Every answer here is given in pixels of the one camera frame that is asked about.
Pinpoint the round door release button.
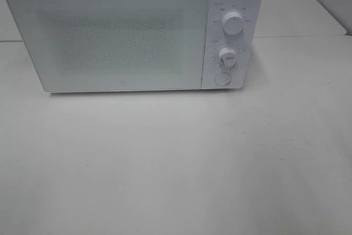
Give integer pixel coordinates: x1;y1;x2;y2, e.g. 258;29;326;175
214;73;232;86

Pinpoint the white timer knob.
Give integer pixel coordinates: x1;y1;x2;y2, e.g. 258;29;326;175
218;47;238;68

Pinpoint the upper white power knob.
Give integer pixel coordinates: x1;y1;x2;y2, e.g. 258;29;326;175
222;10;244;35

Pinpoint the white microwave oven body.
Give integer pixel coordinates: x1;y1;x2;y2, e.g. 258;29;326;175
2;0;265;94

